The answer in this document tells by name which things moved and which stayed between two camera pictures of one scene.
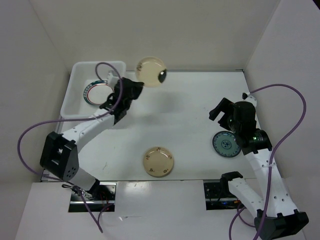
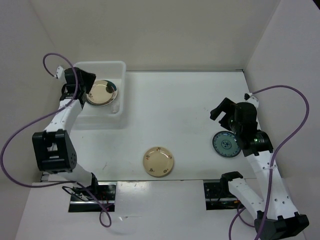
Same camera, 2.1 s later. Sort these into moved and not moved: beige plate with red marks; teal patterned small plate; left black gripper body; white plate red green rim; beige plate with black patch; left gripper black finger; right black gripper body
Moved: left gripper black finger; left black gripper body; beige plate with black patch
Not moved: white plate red green rim; beige plate with red marks; right black gripper body; teal patterned small plate
